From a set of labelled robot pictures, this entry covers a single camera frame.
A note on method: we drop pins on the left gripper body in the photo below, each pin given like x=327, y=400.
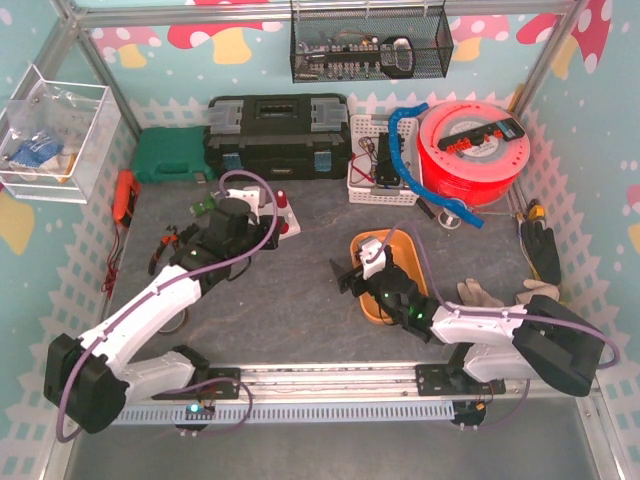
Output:
x=265, y=228

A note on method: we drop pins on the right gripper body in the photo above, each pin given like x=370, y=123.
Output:
x=357, y=280

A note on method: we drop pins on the green hose nozzle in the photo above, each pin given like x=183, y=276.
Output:
x=203, y=207

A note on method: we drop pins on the white peg base plate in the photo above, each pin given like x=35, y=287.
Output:
x=285, y=215

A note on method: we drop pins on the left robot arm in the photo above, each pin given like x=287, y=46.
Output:
x=92, y=378

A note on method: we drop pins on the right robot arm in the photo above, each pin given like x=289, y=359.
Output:
x=538, y=340

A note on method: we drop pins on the orange plastic tray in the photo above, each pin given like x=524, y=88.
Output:
x=404, y=255

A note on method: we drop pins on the beige work glove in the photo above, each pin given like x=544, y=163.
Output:
x=472, y=294
x=534, y=287

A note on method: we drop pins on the white plastic basket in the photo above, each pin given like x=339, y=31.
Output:
x=366, y=131

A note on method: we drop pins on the black toolbox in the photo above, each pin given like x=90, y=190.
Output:
x=279, y=137

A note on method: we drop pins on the green tool case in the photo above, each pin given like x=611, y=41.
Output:
x=166, y=154

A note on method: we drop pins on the brown tape roll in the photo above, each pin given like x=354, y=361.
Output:
x=175, y=324

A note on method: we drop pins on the orange multimeter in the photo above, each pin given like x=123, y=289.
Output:
x=126, y=194

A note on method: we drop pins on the red filament spool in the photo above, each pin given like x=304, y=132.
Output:
x=477, y=176

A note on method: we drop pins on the black work glove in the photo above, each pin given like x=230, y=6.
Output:
x=540, y=249

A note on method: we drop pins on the yellow black screwdriver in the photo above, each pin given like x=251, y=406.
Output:
x=534, y=211

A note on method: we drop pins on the black terminal strip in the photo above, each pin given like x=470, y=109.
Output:
x=507, y=129

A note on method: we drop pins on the clear acrylic box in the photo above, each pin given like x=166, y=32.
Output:
x=57, y=137

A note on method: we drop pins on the blue white glove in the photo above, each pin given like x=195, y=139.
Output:
x=38, y=152

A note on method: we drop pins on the orange handled pliers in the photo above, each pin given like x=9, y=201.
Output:
x=171, y=239

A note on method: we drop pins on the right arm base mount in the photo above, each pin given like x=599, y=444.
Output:
x=444, y=380

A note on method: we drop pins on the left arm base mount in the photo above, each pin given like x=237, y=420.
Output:
x=223, y=390

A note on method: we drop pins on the grey slotted cable duct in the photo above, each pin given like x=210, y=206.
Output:
x=265, y=413

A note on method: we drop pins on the black mesh wire basket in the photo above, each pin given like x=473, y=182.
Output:
x=369, y=44

